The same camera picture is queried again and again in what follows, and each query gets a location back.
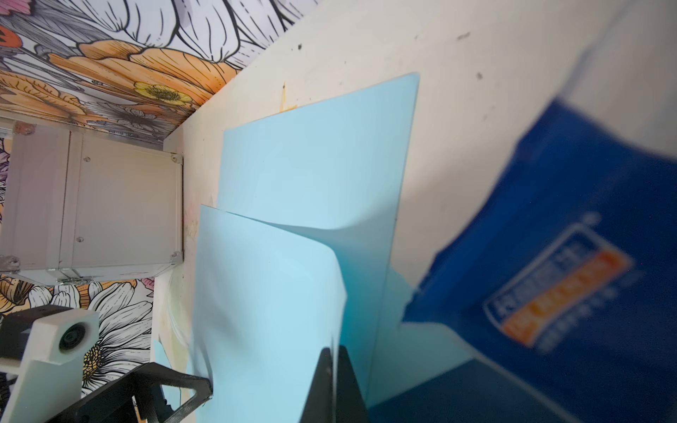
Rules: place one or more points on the silver aluminium case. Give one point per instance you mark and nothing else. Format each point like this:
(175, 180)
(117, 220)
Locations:
(80, 209)

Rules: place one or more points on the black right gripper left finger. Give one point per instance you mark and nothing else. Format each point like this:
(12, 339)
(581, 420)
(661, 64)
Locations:
(319, 406)

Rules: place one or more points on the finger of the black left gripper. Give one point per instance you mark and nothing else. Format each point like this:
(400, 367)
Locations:
(139, 396)

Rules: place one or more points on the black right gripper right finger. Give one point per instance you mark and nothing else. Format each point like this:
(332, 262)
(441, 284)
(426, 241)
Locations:
(350, 406)

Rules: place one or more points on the light blue paper sheet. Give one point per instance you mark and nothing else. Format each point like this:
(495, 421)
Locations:
(266, 303)

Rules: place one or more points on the blue gauze bandage packet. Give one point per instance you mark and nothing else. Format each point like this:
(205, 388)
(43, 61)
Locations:
(566, 278)

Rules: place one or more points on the light blue paper far right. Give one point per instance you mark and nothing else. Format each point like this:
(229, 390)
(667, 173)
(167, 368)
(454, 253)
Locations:
(332, 172)

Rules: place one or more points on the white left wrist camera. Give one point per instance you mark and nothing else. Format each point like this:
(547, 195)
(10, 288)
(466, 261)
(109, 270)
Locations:
(44, 348)

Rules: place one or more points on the dark blue paper large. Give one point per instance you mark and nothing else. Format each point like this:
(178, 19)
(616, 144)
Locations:
(472, 392)

